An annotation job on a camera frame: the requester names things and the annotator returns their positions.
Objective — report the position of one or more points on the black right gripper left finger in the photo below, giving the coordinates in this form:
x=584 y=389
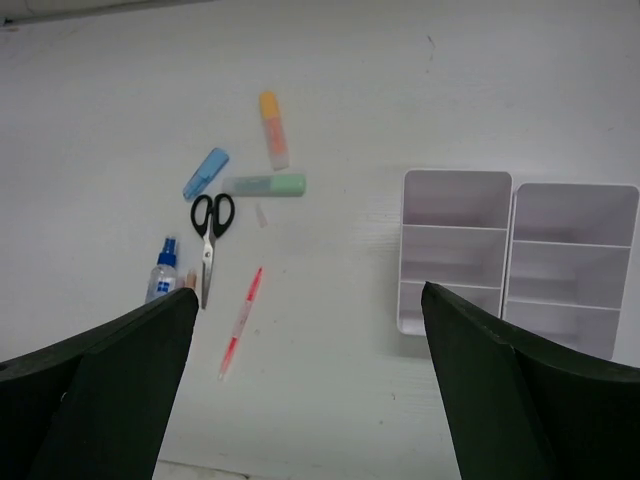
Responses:
x=97 y=405

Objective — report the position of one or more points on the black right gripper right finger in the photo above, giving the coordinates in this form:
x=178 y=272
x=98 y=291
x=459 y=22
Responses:
x=520 y=406

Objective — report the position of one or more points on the orange barrel pen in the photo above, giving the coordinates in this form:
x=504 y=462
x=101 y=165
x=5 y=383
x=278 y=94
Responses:
x=191 y=279

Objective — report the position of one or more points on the red translucent pen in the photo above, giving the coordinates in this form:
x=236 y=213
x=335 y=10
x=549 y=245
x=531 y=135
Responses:
x=240 y=324

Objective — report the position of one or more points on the clear pen cap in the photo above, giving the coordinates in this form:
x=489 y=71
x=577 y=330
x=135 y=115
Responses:
x=261 y=217

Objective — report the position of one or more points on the clear blue spray bottle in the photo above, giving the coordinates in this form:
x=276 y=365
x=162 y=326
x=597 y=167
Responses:
x=163 y=276

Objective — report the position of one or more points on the white right organizer tray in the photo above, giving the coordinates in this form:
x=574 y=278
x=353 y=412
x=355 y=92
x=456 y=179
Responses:
x=570 y=249

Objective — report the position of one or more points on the white organizer tray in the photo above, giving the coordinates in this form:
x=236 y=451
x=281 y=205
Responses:
x=570 y=249
x=455 y=228

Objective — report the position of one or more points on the white left organizer tray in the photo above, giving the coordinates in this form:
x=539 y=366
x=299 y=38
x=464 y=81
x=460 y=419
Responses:
x=455 y=228

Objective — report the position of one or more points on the blue translucent correction tape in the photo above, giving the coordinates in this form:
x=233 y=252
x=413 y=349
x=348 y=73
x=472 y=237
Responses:
x=211 y=166

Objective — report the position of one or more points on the green highlighter marker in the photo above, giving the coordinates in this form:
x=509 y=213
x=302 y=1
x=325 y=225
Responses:
x=277 y=185

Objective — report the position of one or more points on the orange highlighter marker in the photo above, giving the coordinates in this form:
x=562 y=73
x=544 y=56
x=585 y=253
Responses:
x=274 y=131

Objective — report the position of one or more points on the black handled scissors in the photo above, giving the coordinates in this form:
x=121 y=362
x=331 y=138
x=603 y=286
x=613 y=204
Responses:
x=211 y=217

